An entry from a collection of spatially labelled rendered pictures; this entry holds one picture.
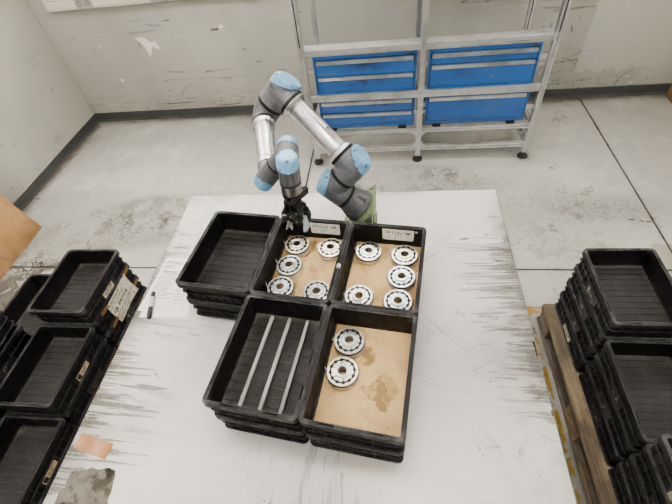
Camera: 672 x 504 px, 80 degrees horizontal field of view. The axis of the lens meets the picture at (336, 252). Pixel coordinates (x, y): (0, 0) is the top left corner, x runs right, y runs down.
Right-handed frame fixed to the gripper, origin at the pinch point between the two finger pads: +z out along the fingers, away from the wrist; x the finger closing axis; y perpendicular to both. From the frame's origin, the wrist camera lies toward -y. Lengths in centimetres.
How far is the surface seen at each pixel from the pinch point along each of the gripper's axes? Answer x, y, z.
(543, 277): 126, -66, 88
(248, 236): -26.5, -4.6, 15.2
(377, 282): 32.9, 12.8, 11.4
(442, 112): 55, -181, 51
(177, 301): -51, 25, 30
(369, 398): 37, 57, 11
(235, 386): -7, 61, 14
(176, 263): -62, 5, 30
